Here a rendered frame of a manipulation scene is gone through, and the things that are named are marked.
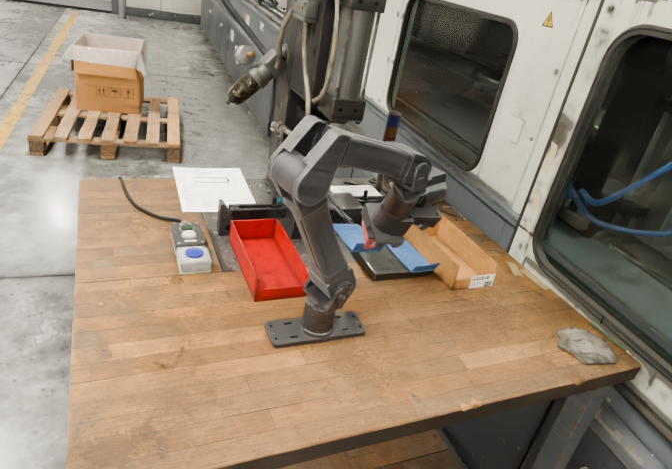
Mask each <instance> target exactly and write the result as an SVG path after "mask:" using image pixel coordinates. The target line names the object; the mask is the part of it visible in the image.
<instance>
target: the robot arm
mask: <svg viewBox="0 0 672 469"><path fill-rule="evenodd" d="M316 132H317V135H316V138H315V141H314V144H313V146H312V150H311V151H310V152H309V149H310V146H311V144H312V141H313V138H314V136H315V133H316ZM308 152H309V153H308ZM341 166H342V167H349V168H355V169H360V170H365V171H369V172H374V173H379V174H382V175H385V176H387V177H388V178H390V179H391V180H393V181H395V183H394V184H393V186H392V187H391V189H390V190H389V192H388V193H387V195H386V196H385V198H384V199H383V201H382V202H381V203H371V202H367V203H365V205H364V207H363V210H362V211H361V215H362V218H363V222H362V227H363V242H364V249H372V248H374V247H376V246H383V245H384V244H391V247H392V248H398V247H399V246H401V245H402V244H403V243H404V238H403V235H404V234H405V233H406V232H407V231H408V229H409V228H410V227H411V226H412V224H413V225H415V226H416V227H417V228H418V229H420V230H421V231H423V230H425V229H427V228H429V227H431V228H433V227H435V226H436V224H437V223H438V222H439V221H440V220H441V218H442V217H441V214H440V212H439V209H438V207H437V204H436V202H439V201H442V200H444V199H445V198H446V196H447V185H446V182H445V181H446V176H447V174H446V173H444V172H442V171H440V170H439V169H437V168H435V167H433V166H432V161H431V159H430V158H428V157H427V156H425V155H423V154H421V153H419V152H417V151H415V150H413V149H412V148H410V147H408V146H406V145H404V144H401V143H397V142H394V141H391V142H388V141H387V142H384V141H380V140H377V139H373V138H369V137H366V136H362V135H359V134H355V133H351V132H348V131H345V130H343V129H340V128H338V127H335V126H331V125H328V124H327V123H326V122H325V121H323V120H321V119H319V118H318V117H316V116H312V115H307V116H305V117H304V118H303V119H302V121H301V122H300V123H299V124H298V125H297V126H296V128H295V129H294V130H293V131H292V132H291V133H290V135H289V136H288V137H287V138H286V139H285V140H284V142H283V143H282V144H281V145H280V146H279V147H278V149H277V150H276V151H275V152H274V153H273V154H272V156H271V157H270V159H269V161H268V164H267V174H268V176H269V178H270V179H271V180H272V181H273V182H274V185H275V187H276V190H277V192H278V194H279V195H280V196H282V197H284V199H285V201H286V204H287V206H288V208H289V209H290V211H291V212H292V214H293V216H294V219H295V221H296V224H297V226H298V229H299V232H300V234H301V237H302V240H303V242H304V245H305V248H306V251H307V254H308V257H309V265H310V267H308V268H307V270H308V273H309V275H310V277H309V278H308V280H307V281H306V283H305V284H304V286H303V289H302V290H303V291H304V292H305V293H306V294H307V297H306V301H305V306H304V312H303V316H302V317H295V318H287V319H279V320H271V321H266V322H265V327H264V328H265V331H266V333H267V336H268V338H269V341H270V343H271V345H272V347H273V348H275V349H279V348H286V347H293V346H299V345H306V344H313V343H319V342H326V341H333V340H340V339H346V338H353V337H360V336H364V335H365V334H366V328H365V326H364V325H363V323H362V322H361V320H360V319H359V317H358V316H357V314H356V313H355V312H354V311H344V312H336V310H339V309H342V308H343V306H344V304H345V303H346V301H347V300H348V298H349V297H350V296H351V295H352V293H353V292H354V290H355V288H356V284H357V281H356V277H355V274H354V270H353V268H352V267H351V266H350V265H349V264H348V263H347V261H346V258H345V257H344V255H343V253H342V251H341V248H340V245H339V242H338V239H337V236H336V232H335V229H334V226H333V223H332V219H331V216H330V212H329V207H328V196H327V194H328V192H330V187H331V184H332V182H333V179H334V177H335V174H336V172H337V170H338V167H341ZM371 242H374V243H372V244H371V245H370V243H371Z"/></svg>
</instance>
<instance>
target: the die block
mask: <svg viewBox="0 0 672 469"><path fill-rule="evenodd" d="M282 203H283V204H285V205H286V206H287V204H286V201H285V199H284V198H283V200H282ZM345 214H346V215H347V216H349V217H350V218H351V219H352V221H353V223H354V224H358V225H360V226H361V223H362V215H361V212H346V213H345ZM330 216H331V219H332V223H333V224H343V223H342V222H341V220H340V219H339V218H338V217H337V214H336V213H330ZM280 222H281V224H282V226H283V227H284V229H285V231H286V232H287V234H288V236H289V237H290V239H302V237H301V234H300V232H299V229H298V226H297V224H296V221H295V219H294V216H293V214H292V212H291V211H290V209H289V208H288V206H287V213H286V216H285V217H284V218H280Z"/></svg>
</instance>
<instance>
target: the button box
mask: <svg viewBox="0 0 672 469"><path fill-rule="evenodd" d="M118 179H120V181H121V184H122V187H123V190H124V193H125V195H126V197H127V198H128V200H129V201H130V202H131V203H132V204H133V205H134V206H135V207H136V208H137V209H139V210H140V211H142V212H144V213H146V214H148V215H150V216H153V217H155V218H158V219H162V220H167V221H173V223H171V226H170V230H171V238H172V242H173V246H174V250H175V255H176V254H177V248H178V247H193V246H206V242H205V240H204V237H203V234H202V231H201V228H200V225H199V222H187V221H182V220H181V219H177V218H170V217H164V216H160V215H157V214H155V213H152V212H150V211H148V210H146V209H144V208H142V207H140V206H139V205H138V204H137V203H136V202H135V201H134V200H133V199H132V198H131V196H130V195H129V193H128V191H127V188H126V186H125V183H124V180H123V178H122V177H121V176H119V177H118ZM174 222H179V223H174ZM182 224H191V225H193V230H191V231H194V232H195V237H193V238H186V237H184V236H183V232H184V231H183V230H181V225H182ZM176 256H177V255H176Z"/></svg>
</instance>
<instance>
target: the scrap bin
mask: <svg viewBox="0 0 672 469"><path fill-rule="evenodd" d="M229 242H230V245H231V247H232V250H233V252H234V255H235V257H236V259H237V262H238V264H239V267H240V269H241V272H242V274H243V276H244V279H245V281H246V284H247V286H248V289H249V291H250V293H251V296H252V298H253V301H254V302H258V301H268V300H277V299H286V298H296V297H305V296H307V294H306V293H305V292H304V291H303V290H302V289H303V286H304V284H305V283H306V281H307V280H308V278H309V277H310V275H309V273H308V270H307V267H306V266H305V264H304V262H303V261H302V259H301V257H300V255H299V254H298V252H297V250H296V249H295V247H294V245H293V244H292V242H291V240H290V239H289V237H288V235H287V234H286V232H285V230H284V229H283V227H282V225H281V224H280V222H279V220H278V219H277V218H276V219H249V220H231V222H230V234H229Z"/></svg>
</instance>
